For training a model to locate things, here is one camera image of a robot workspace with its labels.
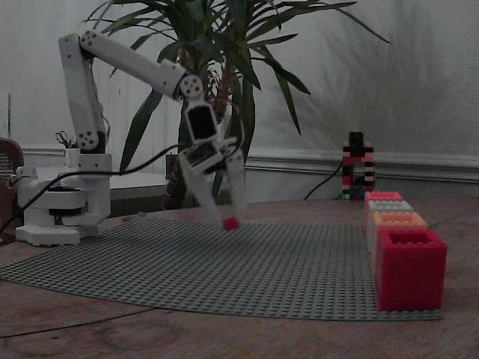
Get multicolour brick tower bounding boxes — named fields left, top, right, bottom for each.
left=338, top=130, right=376, bottom=200

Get grey brick box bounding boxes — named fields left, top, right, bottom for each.
left=366, top=200, right=415, bottom=255

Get white cup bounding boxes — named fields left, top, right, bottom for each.
left=65, top=147, right=81, bottom=169

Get thin black table cable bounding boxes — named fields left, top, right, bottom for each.
left=0, top=308, right=160, bottom=340

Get red brick box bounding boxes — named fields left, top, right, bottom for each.
left=364, top=190, right=405, bottom=225
left=376, top=227, right=448, bottom=312

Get grey studded baseplate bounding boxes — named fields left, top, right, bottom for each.
left=0, top=216, right=445, bottom=322

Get black cable by tower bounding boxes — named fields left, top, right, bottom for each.
left=303, top=164, right=347, bottom=200

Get green palm house plant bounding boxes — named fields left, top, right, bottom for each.
left=84, top=0, right=392, bottom=210

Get orange brick box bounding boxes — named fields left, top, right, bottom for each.
left=370, top=211, right=430, bottom=277

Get scissors with dark handles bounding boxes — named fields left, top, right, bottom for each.
left=55, top=129, right=78, bottom=149

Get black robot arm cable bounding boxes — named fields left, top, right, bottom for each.
left=0, top=143, right=188, bottom=235

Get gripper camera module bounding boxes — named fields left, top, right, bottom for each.
left=178, top=144, right=222, bottom=175

